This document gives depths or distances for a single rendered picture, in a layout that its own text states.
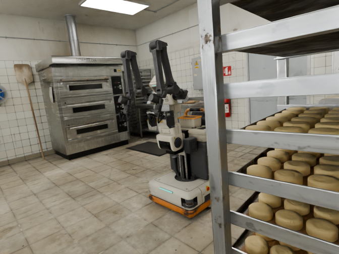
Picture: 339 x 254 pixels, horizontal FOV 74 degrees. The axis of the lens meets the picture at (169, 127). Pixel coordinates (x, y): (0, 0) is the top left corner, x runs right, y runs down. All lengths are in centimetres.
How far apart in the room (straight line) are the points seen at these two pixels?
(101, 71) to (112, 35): 177
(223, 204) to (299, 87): 26
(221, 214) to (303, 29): 36
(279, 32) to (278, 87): 9
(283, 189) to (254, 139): 10
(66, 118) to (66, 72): 89
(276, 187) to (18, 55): 563
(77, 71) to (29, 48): 131
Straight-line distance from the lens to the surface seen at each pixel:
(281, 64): 86
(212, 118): 44
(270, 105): 454
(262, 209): 55
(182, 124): 243
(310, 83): 41
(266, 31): 43
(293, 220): 53
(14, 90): 570
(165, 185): 236
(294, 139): 42
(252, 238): 62
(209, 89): 44
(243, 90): 44
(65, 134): 488
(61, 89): 482
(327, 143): 42
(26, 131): 574
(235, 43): 45
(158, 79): 183
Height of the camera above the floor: 125
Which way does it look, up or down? 10 degrees down
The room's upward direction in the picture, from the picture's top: 5 degrees counter-clockwise
